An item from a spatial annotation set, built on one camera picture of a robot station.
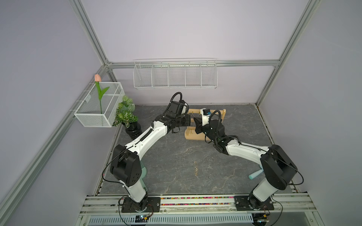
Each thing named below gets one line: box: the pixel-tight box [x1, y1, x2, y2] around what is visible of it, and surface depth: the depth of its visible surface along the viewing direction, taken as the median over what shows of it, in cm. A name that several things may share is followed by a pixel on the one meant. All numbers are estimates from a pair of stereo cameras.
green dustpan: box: [139, 160, 148, 192], surface depth 86 cm
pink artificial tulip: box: [94, 73, 110, 115], surface depth 81 cm
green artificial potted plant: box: [112, 95, 139, 129], surface depth 82 cm
